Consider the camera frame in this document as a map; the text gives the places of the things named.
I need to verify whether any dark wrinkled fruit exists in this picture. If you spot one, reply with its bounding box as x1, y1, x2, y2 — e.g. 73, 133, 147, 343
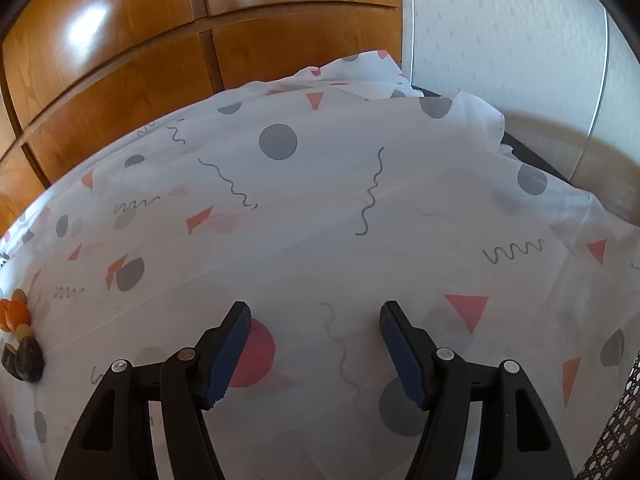
15, 336, 44, 384

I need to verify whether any dark round fruit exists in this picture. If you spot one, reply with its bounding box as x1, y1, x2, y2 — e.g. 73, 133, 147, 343
1, 344, 23, 380

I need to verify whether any orange mandarin with stem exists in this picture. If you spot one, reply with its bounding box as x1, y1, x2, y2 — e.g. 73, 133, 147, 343
0, 299, 11, 333

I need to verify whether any small yellow-green fruit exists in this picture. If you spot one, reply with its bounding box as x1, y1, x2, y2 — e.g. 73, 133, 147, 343
12, 288, 27, 304
14, 323, 35, 344

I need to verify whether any rattan chair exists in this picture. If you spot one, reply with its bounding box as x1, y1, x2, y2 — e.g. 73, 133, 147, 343
577, 359, 640, 480

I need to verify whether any patterned white tablecloth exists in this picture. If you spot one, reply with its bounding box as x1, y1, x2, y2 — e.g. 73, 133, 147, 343
1, 52, 639, 479

